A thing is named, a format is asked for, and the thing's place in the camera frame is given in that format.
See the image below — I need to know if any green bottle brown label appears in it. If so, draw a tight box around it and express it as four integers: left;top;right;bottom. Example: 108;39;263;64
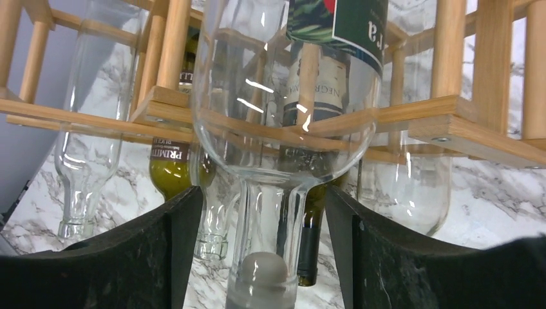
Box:
148;25;216;202

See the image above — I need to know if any tall clear glass bottle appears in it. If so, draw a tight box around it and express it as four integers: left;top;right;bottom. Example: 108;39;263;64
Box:
189;143;240;261

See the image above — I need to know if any green bottle navy cream label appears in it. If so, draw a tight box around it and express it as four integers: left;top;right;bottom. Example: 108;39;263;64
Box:
281;42;350;286

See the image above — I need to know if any clear bottle silver cap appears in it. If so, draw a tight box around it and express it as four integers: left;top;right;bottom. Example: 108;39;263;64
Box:
191;1;388;308

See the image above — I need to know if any short clear glass jar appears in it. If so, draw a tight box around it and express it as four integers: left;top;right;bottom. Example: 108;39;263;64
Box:
55;1;143;241

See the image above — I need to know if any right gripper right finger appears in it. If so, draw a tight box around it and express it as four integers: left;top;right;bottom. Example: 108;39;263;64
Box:
326;186;545;308

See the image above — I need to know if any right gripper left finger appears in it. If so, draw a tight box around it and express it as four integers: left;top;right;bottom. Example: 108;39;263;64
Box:
1;187;203;308

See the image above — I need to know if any wooden wine rack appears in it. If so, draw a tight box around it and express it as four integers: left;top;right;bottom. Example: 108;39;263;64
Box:
1;1;545;169

